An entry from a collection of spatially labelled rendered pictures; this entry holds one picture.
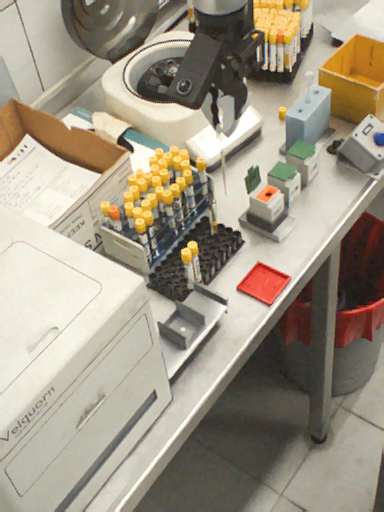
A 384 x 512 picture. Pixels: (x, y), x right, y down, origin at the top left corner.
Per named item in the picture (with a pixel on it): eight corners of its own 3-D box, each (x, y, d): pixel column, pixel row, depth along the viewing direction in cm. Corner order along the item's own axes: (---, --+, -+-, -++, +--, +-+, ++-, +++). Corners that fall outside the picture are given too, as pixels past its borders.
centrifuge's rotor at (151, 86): (176, 134, 150) (171, 104, 145) (123, 102, 158) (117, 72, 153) (231, 93, 157) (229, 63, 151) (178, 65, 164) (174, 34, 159)
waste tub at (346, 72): (373, 132, 153) (378, 90, 145) (315, 109, 159) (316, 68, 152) (410, 94, 159) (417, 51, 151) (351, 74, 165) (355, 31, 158)
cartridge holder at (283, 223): (280, 243, 137) (279, 229, 134) (238, 223, 141) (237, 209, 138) (296, 224, 139) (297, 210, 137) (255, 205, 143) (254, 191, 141)
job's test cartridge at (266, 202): (271, 230, 137) (271, 205, 132) (249, 220, 139) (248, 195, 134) (284, 216, 139) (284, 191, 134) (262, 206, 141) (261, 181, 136)
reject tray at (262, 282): (270, 306, 128) (270, 303, 127) (236, 289, 131) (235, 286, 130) (292, 279, 131) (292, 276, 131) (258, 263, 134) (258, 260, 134)
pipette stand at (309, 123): (310, 164, 149) (311, 123, 141) (278, 152, 152) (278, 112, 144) (335, 133, 154) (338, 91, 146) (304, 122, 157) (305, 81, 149)
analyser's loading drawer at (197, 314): (151, 406, 116) (147, 388, 112) (118, 385, 119) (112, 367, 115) (229, 312, 125) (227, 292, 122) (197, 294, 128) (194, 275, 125)
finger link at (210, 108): (238, 116, 121) (237, 66, 114) (216, 138, 118) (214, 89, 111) (221, 109, 122) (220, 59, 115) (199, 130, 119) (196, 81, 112)
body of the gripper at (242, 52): (267, 68, 113) (266, -10, 104) (233, 102, 109) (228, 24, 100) (223, 52, 116) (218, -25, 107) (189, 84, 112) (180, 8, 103)
